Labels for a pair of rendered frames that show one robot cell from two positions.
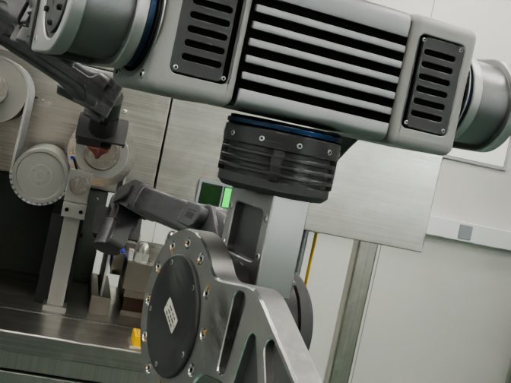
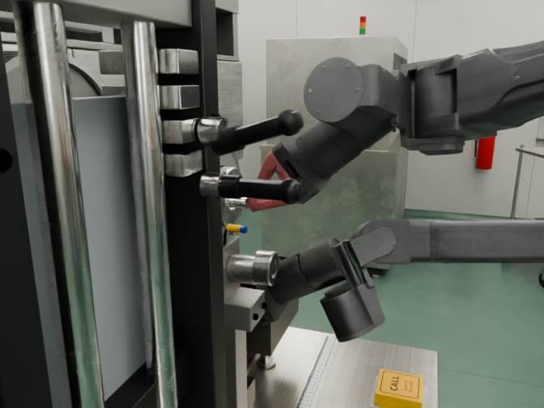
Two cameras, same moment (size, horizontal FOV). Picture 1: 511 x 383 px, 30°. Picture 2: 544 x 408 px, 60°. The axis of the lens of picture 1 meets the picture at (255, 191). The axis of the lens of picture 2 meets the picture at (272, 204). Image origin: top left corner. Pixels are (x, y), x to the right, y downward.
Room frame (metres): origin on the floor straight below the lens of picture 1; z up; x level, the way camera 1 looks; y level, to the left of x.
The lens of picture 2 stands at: (1.74, 0.81, 1.39)
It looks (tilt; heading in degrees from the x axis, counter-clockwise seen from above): 15 degrees down; 300
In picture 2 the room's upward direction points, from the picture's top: straight up
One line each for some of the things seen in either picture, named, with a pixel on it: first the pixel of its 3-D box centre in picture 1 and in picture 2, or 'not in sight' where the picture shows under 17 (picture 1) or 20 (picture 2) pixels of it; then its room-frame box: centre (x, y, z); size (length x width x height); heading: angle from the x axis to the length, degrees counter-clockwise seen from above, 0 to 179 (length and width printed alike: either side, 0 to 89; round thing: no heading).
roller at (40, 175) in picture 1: (42, 171); not in sight; (2.18, 0.49, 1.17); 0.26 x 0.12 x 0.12; 11
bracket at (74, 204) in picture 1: (68, 240); (238, 357); (2.03, 0.37, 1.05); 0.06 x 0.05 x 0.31; 11
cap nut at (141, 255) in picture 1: (142, 251); not in sight; (2.10, 0.22, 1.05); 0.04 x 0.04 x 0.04
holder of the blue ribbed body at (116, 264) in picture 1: (117, 256); not in sight; (2.22, 0.29, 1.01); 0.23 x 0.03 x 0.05; 11
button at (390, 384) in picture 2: (150, 340); (399, 390); (1.88, 0.14, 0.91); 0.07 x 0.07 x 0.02; 11
